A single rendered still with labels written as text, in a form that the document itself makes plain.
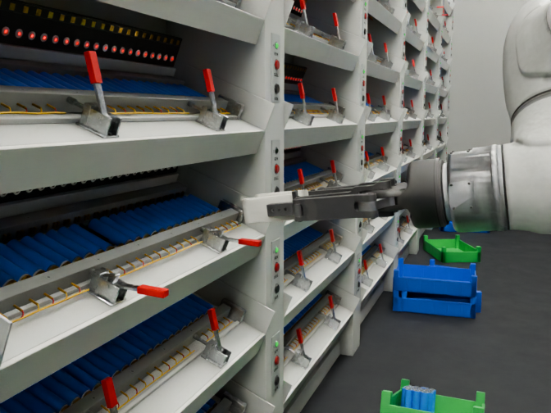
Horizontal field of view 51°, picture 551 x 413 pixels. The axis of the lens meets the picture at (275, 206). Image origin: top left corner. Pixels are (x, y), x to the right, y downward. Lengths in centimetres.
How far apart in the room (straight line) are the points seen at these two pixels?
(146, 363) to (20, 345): 31
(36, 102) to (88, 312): 23
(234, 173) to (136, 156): 39
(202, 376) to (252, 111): 46
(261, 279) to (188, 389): 28
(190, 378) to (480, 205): 52
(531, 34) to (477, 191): 18
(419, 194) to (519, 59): 18
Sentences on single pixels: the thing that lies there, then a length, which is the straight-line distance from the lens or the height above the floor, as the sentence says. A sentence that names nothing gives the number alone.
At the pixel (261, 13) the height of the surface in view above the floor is 92.
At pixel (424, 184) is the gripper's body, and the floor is 67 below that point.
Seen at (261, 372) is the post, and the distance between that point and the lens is 114.
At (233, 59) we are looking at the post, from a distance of 106.
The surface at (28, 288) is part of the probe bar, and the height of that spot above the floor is 57.
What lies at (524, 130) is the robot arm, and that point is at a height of 73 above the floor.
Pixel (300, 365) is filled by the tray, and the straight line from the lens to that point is 141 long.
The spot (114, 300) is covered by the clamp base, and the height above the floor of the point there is 53.
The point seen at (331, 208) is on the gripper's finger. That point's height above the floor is 64.
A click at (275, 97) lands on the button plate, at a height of 77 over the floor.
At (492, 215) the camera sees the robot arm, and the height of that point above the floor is 65.
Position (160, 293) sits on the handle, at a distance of 65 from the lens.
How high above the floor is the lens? 74
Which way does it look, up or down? 9 degrees down
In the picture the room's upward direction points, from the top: straight up
